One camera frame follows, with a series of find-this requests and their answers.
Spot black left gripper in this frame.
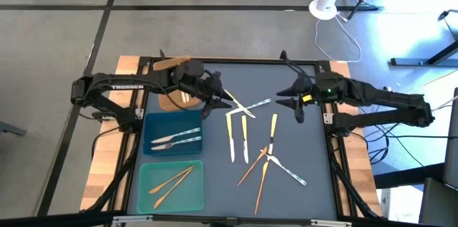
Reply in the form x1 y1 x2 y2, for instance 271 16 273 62
189 71 234 120

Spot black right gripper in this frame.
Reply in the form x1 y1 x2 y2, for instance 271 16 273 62
275 72 345 124

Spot orange plastic bin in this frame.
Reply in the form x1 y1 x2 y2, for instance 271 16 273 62
152 55 202 112

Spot dark blue plastic bin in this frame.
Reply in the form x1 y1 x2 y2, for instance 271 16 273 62
142 110 204 157

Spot wooden table side board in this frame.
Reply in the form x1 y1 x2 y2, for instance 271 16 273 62
328 60 383 218
80 54 141 212

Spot teal plastic bin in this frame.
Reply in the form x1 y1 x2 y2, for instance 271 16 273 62
136 160 205 215

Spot black T-shaped desk foot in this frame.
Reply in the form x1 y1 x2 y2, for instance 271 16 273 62
389 39 458 67

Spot black floor beam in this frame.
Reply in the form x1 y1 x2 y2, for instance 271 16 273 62
373 162 444 190

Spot white floor sign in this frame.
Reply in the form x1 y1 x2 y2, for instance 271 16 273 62
381 187 425 225

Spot grey panel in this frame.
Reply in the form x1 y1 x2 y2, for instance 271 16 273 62
442 87 458 189

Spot black lamp stand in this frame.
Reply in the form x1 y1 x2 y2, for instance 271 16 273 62
439 7 458 42

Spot grey floor object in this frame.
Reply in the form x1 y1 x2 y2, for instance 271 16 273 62
0 120 28 137

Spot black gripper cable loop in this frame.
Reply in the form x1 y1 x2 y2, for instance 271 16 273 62
284 57 318 79

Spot white fan cable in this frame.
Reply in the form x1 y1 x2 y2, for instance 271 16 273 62
313 12 363 64

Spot silver rail bracket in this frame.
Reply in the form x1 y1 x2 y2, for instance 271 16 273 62
112 215 154 225
310 219 354 227

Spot black floor cables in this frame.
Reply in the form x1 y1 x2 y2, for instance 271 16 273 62
364 119 458 168

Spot yellow floor cable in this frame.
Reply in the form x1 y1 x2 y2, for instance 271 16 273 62
414 69 458 92

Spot white floor cable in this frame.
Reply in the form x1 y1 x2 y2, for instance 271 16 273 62
364 95 458 138

